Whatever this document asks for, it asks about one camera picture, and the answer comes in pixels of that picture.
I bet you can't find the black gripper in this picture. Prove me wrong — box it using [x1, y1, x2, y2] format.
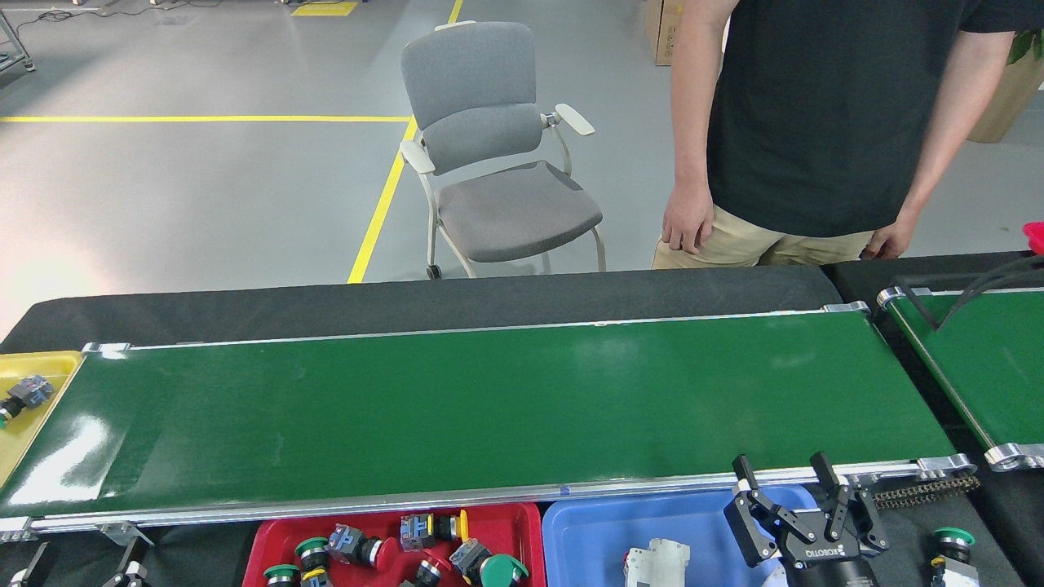
[723, 451, 890, 587]

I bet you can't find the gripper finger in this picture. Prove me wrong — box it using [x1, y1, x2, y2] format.
[102, 540, 149, 587]
[10, 542, 50, 587]

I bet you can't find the yellow mushroom push-button switch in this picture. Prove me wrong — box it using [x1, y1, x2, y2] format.
[399, 509, 471, 553]

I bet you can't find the red mushroom push-button switch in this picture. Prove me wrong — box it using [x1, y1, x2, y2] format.
[400, 554, 447, 587]

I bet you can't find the green mushroom push-button switch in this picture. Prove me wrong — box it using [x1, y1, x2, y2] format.
[0, 374, 55, 429]
[450, 536, 531, 587]

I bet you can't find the yellow plastic tray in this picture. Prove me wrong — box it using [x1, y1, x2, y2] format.
[0, 351, 84, 490]

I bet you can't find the red plastic tray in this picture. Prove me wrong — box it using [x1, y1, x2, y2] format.
[243, 503, 547, 587]

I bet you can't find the blue plastic tray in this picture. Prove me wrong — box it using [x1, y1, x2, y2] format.
[542, 485, 829, 587]

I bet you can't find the green conveyor belt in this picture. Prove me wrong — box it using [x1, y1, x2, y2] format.
[877, 285, 1044, 472]
[0, 302, 978, 545]

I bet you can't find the person's left hand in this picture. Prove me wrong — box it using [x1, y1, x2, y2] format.
[859, 218, 918, 262]

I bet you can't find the person's right hand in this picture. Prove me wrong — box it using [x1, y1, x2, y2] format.
[661, 179, 716, 255]

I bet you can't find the person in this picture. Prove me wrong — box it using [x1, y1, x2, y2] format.
[651, 0, 1044, 270]

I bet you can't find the potted plant brown pot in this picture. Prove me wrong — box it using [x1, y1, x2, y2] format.
[967, 29, 1044, 144]

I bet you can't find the cardboard box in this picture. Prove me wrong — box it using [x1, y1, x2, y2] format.
[644, 0, 684, 66]

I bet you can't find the grey office chair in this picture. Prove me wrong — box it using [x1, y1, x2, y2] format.
[400, 22, 606, 280]

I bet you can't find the black drive chain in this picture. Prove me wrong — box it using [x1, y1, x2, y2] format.
[873, 473, 982, 510]

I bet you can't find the black cable bundle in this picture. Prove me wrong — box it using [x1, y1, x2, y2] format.
[900, 254, 1044, 333]

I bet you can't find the metal frame stand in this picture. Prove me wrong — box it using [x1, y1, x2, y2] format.
[0, 12, 35, 73]

